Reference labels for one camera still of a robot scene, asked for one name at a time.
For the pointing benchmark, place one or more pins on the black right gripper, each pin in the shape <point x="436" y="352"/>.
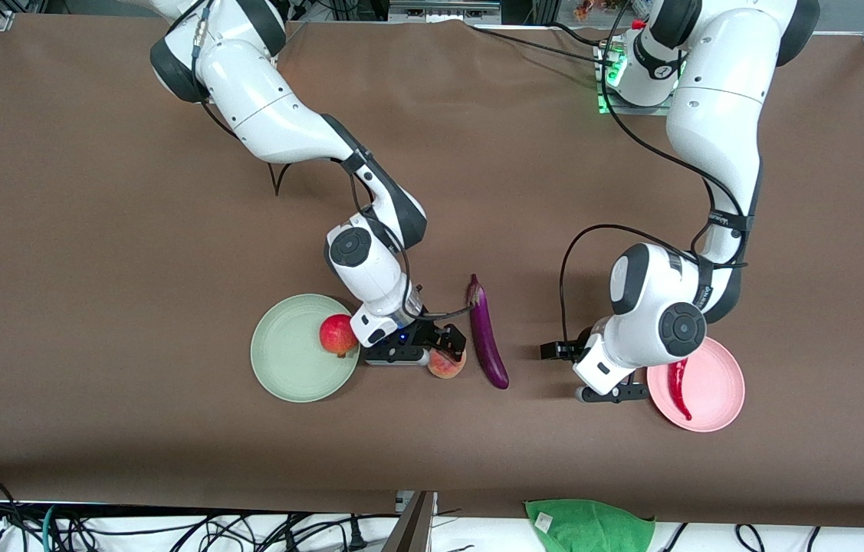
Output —
<point x="429" y="334"/>

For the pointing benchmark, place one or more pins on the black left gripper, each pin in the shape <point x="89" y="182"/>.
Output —
<point x="571" y="349"/>

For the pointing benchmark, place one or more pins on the yellow red peach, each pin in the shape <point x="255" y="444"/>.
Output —
<point x="443" y="369"/>

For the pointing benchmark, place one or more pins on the red pomegranate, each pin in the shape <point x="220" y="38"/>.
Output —
<point x="337" y="335"/>

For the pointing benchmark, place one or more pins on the red chili pepper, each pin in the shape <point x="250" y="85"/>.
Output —
<point x="678" y="387"/>

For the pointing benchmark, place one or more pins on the light green round plate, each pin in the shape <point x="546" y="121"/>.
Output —
<point x="286" y="360"/>

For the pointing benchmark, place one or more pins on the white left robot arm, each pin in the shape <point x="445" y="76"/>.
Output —
<point x="715" y="115"/>

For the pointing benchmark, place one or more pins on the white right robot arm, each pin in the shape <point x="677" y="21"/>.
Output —
<point x="271" y="107"/>

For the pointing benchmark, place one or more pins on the purple eggplant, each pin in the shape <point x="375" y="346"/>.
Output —
<point x="487" y="345"/>

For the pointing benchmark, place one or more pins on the pink round plate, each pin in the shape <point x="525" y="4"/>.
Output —
<point x="715" y="383"/>

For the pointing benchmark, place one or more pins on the green cloth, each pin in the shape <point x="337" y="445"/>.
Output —
<point x="592" y="525"/>

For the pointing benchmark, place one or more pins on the grey equipment box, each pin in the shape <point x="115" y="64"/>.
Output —
<point x="443" y="9"/>

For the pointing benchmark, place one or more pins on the brown table cover sheet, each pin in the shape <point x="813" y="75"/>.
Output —
<point x="94" y="230"/>

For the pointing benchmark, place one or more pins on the grey table leg post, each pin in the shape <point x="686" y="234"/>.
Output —
<point x="410" y="525"/>

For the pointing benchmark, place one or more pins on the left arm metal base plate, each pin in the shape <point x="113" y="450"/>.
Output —
<point x="606" y="77"/>

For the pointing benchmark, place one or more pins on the aluminium frame profile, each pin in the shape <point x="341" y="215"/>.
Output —
<point x="1" y="15"/>

